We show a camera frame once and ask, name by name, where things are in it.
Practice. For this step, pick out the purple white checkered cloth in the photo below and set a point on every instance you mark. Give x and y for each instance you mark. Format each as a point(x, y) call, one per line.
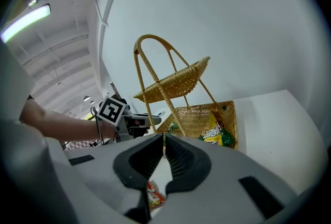
point(80, 144)

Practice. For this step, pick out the person's left forearm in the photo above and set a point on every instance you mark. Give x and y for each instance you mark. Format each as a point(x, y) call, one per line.
point(64, 124)

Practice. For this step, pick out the long ceiling light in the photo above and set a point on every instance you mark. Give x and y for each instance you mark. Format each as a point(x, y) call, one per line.
point(26, 22)

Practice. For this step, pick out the black pendant lamp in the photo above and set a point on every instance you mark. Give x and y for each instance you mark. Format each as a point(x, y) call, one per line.
point(86, 98)

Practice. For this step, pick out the orange-ended peanut snack packet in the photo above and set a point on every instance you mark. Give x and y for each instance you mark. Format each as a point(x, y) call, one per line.
point(153, 195)

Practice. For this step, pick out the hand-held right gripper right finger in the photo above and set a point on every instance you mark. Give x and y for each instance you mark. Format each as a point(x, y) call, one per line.
point(219, 184)

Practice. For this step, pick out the yellow green snack bag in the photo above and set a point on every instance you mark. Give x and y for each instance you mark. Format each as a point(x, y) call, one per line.
point(214, 135)

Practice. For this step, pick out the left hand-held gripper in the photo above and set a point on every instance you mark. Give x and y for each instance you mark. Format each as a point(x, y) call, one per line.
point(111, 111)

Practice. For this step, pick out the person's left hand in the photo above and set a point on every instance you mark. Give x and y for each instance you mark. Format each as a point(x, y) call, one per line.
point(141, 132)

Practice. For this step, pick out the wicker basket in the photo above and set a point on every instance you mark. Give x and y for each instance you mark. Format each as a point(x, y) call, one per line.
point(178, 80)

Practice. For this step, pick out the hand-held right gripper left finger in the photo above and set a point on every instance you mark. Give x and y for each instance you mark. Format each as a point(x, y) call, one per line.
point(111, 179)

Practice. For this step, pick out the small green snack packet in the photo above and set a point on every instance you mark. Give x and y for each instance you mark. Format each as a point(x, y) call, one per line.
point(173, 126)

